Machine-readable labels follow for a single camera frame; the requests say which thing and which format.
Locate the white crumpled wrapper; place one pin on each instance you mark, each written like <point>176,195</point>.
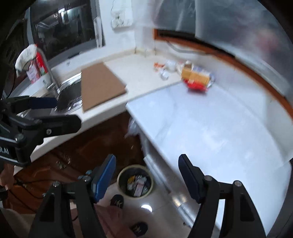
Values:
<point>164,74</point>

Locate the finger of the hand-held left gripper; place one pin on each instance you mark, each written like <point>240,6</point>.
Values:
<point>59,124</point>
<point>43,103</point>

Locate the person's left hand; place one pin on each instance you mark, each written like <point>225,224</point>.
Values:
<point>6,174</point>

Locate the brown wooden frame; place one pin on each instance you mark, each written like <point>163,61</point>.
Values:
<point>156,34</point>

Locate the small translucent plastic sheet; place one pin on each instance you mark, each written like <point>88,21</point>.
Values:
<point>174,16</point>

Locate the large translucent plastic sheet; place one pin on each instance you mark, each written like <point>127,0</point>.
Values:
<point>240,27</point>

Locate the dark wooden cabinet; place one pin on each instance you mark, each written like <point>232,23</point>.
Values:
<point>91,146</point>

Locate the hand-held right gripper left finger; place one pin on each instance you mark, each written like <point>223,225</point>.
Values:
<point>103,178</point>

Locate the red white snack packet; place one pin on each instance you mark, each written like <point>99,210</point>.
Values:
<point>159,65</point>

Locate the red wrapper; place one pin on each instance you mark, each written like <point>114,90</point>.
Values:
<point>194,86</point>

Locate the pale clothing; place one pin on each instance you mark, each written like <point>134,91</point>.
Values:
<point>13,222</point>

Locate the silver appliance cabinet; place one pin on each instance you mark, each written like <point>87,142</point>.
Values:
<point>160,164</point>

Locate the steel sink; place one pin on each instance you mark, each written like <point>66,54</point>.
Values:
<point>71,96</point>

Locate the window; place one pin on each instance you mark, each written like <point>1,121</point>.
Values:
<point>64,27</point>

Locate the white folded plastic board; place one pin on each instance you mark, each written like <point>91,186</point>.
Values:
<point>98,34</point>

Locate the white rag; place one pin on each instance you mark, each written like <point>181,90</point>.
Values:
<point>25,55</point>

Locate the brown cardboard sheet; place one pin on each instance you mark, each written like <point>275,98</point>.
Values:
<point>103,87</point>

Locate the steel faucet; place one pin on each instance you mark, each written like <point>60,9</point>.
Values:
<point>51,77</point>

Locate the round black trash bin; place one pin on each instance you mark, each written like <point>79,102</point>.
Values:
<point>135,167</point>

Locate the red white carton box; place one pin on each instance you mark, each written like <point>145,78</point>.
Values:
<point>39,66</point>

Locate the clear plastic bag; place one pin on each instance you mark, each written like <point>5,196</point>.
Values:
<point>132,128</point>

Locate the person's leg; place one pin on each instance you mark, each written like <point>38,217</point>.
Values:
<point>109,217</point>

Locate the blue slipper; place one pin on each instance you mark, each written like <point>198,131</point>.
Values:
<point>138,228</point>
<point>117,201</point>

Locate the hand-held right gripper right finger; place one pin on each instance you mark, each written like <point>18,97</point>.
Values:
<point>190,180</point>

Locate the brown paper piece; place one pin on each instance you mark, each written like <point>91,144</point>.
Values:
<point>187,66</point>

